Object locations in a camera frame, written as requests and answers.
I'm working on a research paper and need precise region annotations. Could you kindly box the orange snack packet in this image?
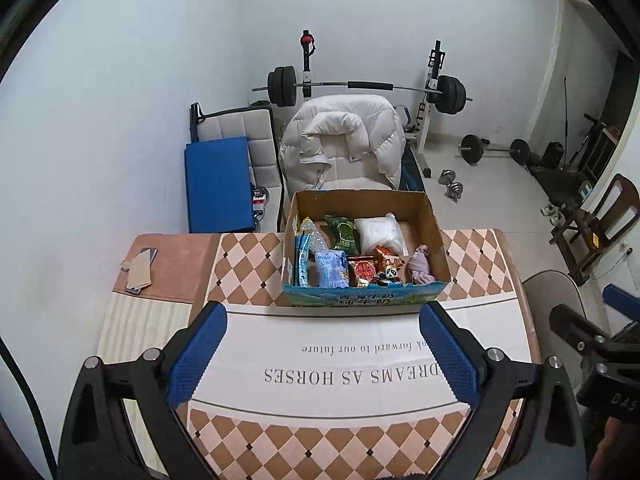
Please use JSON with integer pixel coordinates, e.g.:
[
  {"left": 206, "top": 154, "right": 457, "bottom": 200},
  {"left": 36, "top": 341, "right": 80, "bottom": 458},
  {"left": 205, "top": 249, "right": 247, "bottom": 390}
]
[{"left": 375, "top": 245, "right": 406, "bottom": 285}]

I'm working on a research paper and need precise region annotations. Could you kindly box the cardboard box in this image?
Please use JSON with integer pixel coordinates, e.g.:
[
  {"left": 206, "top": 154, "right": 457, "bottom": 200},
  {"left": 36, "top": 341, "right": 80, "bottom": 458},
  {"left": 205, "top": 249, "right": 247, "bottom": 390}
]
[{"left": 281, "top": 189, "right": 452, "bottom": 307}]

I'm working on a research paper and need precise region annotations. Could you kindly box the white plastic bag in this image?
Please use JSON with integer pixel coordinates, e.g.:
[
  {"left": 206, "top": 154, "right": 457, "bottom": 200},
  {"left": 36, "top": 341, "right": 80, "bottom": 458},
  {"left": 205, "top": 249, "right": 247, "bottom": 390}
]
[{"left": 355, "top": 214, "right": 408, "bottom": 256}]

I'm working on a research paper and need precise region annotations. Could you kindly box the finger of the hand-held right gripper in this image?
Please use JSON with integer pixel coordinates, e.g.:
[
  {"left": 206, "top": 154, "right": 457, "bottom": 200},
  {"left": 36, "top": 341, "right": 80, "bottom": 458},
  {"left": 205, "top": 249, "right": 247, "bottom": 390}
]
[
  {"left": 549, "top": 304, "right": 640, "bottom": 361},
  {"left": 602, "top": 284, "right": 640, "bottom": 321}
]

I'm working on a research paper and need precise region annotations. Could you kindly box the green snack packet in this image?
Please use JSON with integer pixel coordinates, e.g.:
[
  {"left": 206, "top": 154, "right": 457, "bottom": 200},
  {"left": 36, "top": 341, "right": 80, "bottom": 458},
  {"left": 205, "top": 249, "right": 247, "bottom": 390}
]
[{"left": 324, "top": 215, "right": 361, "bottom": 256}]

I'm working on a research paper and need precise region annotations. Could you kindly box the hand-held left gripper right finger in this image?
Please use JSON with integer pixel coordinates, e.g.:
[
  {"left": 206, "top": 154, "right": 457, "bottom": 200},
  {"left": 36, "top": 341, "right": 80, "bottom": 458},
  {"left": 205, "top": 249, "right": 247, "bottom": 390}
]
[{"left": 417, "top": 300, "right": 588, "bottom": 480}]

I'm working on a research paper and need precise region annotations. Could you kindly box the short barbell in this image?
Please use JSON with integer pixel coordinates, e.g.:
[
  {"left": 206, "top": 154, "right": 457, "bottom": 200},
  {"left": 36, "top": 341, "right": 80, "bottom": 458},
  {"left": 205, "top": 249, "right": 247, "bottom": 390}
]
[{"left": 456, "top": 134, "right": 532, "bottom": 166}]

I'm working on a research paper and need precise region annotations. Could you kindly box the person's right forearm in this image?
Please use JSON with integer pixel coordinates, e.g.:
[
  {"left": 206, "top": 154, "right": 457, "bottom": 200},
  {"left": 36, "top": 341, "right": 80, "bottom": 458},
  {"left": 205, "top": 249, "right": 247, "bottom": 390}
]
[{"left": 597, "top": 417, "right": 640, "bottom": 480}]

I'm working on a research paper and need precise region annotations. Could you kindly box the black cable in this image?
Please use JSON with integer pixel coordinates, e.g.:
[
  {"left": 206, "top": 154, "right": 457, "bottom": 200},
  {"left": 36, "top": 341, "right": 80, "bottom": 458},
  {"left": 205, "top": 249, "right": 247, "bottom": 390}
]
[{"left": 0, "top": 335, "right": 57, "bottom": 480}]

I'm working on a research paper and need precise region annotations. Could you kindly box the red snack packet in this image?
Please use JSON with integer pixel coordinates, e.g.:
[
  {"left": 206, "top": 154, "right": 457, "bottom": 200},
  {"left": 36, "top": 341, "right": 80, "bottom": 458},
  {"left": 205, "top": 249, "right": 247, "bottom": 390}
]
[{"left": 347, "top": 256, "right": 378, "bottom": 288}]

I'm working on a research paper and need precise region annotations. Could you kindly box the black barbell with plates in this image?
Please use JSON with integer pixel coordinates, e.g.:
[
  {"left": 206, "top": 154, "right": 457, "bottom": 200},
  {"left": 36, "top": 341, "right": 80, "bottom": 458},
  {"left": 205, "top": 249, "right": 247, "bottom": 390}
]
[{"left": 251, "top": 65, "right": 473, "bottom": 113}]

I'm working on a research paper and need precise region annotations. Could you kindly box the dark wooden chair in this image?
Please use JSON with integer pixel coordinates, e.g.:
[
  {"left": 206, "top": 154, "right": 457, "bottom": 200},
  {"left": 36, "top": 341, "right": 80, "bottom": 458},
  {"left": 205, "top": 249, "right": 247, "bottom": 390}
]
[{"left": 550, "top": 173, "right": 640, "bottom": 286}]

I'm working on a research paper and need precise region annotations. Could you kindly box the dark smartphone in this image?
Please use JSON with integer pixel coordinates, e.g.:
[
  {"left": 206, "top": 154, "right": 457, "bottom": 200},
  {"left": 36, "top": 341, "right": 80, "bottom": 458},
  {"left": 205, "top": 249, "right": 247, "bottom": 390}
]
[{"left": 125, "top": 247, "right": 158, "bottom": 293}]

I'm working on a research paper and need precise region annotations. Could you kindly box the weight bench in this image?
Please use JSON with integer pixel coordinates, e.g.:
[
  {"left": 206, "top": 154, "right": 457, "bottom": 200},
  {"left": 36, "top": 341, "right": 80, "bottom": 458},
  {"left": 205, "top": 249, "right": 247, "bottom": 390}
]
[{"left": 397, "top": 105, "right": 433, "bottom": 192}]

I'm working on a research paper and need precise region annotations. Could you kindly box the grey office chair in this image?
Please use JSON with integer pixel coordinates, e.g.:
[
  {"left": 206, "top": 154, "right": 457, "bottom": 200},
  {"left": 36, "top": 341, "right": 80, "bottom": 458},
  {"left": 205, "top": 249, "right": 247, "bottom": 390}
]
[{"left": 522, "top": 270, "right": 611, "bottom": 361}]

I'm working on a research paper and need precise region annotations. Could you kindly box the long blue packet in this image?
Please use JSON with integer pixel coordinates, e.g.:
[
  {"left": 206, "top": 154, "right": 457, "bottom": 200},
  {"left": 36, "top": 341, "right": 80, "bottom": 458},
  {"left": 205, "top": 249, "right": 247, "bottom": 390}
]
[{"left": 295, "top": 232, "right": 311, "bottom": 287}]

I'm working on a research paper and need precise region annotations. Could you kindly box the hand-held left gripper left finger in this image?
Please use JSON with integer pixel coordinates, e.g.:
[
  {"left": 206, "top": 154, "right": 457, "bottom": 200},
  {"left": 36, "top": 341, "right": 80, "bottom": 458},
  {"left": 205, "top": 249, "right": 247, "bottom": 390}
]
[{"left": 56, "top": 300, "right": 230, "bottom": 480}]

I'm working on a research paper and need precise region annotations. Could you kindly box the white down jacket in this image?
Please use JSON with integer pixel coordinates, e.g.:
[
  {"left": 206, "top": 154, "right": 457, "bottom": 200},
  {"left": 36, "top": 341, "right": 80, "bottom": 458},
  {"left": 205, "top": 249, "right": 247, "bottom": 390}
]
[{"left": 278, "top": 95, "right": 407, "bottom": 192}]

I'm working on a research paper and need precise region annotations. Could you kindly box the grey cushioned folding chair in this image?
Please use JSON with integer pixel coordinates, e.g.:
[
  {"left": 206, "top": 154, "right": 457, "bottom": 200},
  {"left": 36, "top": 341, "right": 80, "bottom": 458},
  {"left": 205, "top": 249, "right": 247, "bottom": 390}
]
[{"left": 190, "top": 102, "right": 286, "bottom": 233}]

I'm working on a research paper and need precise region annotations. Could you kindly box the black scooter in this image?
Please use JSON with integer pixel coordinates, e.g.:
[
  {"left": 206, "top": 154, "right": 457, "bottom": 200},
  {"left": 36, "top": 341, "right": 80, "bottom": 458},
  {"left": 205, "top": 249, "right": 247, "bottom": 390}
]
[{"left": 565, "top": 112, "right": 621, "bottom": 183}]

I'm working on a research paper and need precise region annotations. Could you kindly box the yellow silver mesh pouch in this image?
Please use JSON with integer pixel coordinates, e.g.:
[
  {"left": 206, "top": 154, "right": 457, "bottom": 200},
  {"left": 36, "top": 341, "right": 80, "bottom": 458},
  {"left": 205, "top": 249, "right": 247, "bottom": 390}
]
[{"left": 300, "top": 217, "right": 331, "bottom": 256}]

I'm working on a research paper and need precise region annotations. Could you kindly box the checkered tablecloth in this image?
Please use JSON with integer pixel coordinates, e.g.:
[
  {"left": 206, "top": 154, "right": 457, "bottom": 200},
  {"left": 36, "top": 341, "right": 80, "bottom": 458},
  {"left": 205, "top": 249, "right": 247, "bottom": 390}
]
[{"left": 97, "top": 229, "right": 543, "bottom": 480}]

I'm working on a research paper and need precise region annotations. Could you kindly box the small cardboard piece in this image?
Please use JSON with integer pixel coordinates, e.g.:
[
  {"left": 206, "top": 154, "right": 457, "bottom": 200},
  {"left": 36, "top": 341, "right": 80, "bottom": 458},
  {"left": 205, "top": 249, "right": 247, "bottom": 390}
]
[{"left": 129, "top": 251, "right": 153, "bottom": 288}]

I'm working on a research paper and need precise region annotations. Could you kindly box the thin black pole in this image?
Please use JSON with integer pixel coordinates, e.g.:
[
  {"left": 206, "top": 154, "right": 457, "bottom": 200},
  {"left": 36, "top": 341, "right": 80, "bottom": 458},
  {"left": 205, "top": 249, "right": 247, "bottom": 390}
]
[{"left": 562, "top": 76, "right": 571, "bottom": 161}]

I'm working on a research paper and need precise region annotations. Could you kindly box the blue foam pad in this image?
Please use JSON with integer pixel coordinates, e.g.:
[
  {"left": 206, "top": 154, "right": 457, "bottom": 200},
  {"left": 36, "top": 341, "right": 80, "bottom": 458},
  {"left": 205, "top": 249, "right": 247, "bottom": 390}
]
[{"left": 184, "top": 136, "right": 252, "bottom": 233}]

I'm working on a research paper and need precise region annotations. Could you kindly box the light blue tissue packet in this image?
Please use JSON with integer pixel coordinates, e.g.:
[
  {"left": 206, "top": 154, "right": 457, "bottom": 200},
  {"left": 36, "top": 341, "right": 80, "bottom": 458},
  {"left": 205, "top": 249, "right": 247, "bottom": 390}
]
[{"left": 314, "top": 249, "right": 349, "bottom": 288}]

